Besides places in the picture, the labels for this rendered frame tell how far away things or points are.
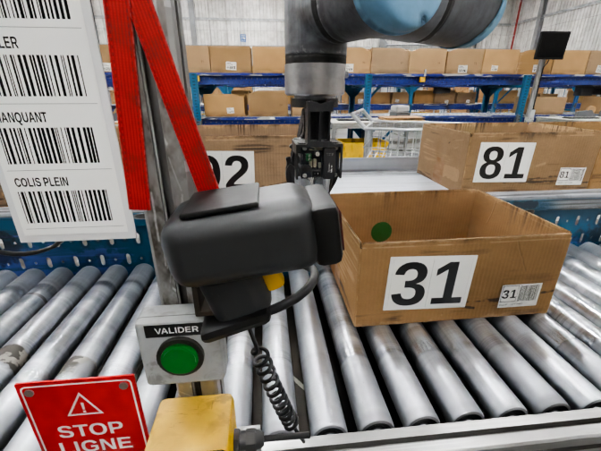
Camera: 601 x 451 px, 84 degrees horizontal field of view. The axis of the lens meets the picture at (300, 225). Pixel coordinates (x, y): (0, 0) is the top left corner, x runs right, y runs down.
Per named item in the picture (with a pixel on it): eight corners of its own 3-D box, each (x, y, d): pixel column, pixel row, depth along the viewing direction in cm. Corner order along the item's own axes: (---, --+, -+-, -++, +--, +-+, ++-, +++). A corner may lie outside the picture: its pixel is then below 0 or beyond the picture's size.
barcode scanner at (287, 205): (355, 328, 24) (342, 191, 20) (191, 359, 24) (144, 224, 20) (336, 281, 30) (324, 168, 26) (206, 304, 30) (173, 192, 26)
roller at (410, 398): (419, 458, 46) (404, 438, 44) (339, 269, 94) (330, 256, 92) (452, 442, 45) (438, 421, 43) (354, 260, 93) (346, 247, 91)
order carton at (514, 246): (353, 327, 62) (359, 243, 55) (325, 255, 89) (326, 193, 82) (549, 312, 66) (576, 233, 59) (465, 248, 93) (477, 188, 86)
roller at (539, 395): (542, 439, 47) (554, 414, 45) (401, 263, 95) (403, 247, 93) (574, 438, 47) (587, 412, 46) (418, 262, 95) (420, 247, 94)
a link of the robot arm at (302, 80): (282, 66, 53) (342, 66, 54) (283, 98, 55) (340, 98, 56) (287, 62, 45) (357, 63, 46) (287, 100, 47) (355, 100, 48)
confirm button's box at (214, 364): (144, 392, 29) (129, 327, 26) (155, 364, 31) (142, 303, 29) (225, 385, 29) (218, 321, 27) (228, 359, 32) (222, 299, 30)
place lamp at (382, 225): (367, 245, 88) (368, 220, 86) (365, 243, 89) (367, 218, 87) (393, 244, 89) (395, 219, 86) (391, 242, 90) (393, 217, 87)
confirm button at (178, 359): (163, 377, 28) (156, 348, 27) (167, 362, 29) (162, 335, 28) (199, 374, 28) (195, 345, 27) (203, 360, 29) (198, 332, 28)
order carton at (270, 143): (179, 204, 87) (170, 136, 80) (199, 176, 114) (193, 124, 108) (329, 199, 91) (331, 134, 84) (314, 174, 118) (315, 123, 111)
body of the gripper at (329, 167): (293, 183, 51) (293, 98, 46) (288, 171, 59) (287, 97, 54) (343, 182, 52) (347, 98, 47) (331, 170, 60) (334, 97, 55)
